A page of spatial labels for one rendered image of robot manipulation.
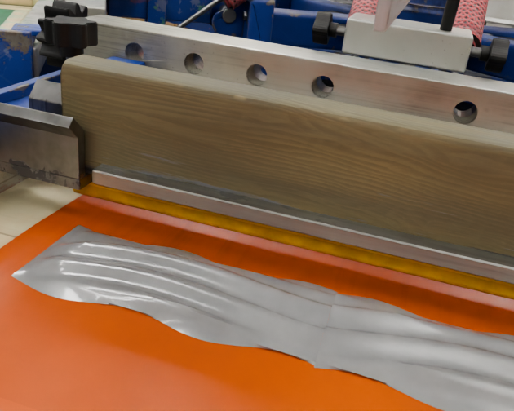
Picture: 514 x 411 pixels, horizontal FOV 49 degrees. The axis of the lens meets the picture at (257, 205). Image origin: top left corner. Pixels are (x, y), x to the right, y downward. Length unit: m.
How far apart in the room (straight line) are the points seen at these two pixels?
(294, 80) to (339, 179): 0.25
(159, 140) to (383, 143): 0.14
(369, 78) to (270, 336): 0.32
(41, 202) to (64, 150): 0.06
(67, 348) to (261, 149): 0.16
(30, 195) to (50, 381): 0.20
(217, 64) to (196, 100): 0.25
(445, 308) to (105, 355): 0.20
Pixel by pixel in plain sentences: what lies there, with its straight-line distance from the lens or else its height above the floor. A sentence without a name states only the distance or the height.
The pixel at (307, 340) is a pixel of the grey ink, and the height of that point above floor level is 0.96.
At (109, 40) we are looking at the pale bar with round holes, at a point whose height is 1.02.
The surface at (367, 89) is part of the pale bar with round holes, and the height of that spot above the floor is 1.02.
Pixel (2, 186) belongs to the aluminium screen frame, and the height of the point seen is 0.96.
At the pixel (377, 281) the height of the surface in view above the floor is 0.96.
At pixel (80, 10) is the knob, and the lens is 0.70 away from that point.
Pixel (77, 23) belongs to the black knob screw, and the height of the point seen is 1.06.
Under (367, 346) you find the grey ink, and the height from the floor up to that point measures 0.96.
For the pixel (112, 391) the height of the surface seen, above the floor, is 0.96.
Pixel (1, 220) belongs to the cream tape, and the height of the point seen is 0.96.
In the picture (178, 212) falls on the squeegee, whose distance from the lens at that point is 0.40.
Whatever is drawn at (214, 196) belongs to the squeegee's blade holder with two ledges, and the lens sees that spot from 0.36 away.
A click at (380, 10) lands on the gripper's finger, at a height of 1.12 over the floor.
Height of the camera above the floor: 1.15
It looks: 26 degrees down
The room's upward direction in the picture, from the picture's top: 7 degrees clockwise
